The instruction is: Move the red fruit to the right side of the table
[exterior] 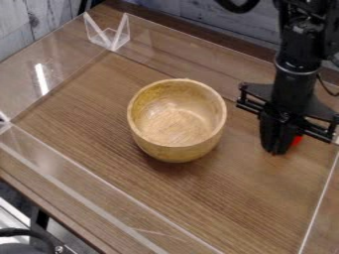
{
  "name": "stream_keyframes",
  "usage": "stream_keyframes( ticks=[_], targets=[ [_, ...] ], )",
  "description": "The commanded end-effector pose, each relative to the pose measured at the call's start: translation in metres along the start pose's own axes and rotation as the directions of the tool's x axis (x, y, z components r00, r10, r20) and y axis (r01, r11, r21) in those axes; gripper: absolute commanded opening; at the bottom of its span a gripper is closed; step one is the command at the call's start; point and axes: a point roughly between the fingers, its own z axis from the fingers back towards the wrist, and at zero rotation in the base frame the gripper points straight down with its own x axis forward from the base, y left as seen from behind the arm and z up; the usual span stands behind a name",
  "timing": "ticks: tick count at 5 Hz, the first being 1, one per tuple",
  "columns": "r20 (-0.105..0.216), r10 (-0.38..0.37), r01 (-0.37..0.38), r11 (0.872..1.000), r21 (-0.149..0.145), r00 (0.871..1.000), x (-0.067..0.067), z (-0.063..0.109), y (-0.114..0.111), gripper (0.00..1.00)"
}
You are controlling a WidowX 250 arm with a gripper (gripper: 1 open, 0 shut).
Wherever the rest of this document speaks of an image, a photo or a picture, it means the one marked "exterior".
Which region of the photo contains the red plush fruit green leaf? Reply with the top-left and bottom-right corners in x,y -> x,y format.
291,135 -> 303,147

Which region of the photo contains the light wooden bowl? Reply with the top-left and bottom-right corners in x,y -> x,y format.
127,78 -> 228,163

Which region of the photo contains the black metal table frame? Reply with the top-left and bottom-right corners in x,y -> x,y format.
31,206 -> 84,254

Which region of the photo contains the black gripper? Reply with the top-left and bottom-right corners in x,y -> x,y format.
238,82 -> 339,155

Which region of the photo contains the clear acrylic tray wall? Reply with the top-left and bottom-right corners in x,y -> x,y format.
0,9 -> 339,254

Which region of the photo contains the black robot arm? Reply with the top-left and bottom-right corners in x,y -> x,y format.
238,0 -> 339,155

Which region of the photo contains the black cable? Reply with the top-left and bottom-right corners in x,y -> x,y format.
0,227 -> 57,254

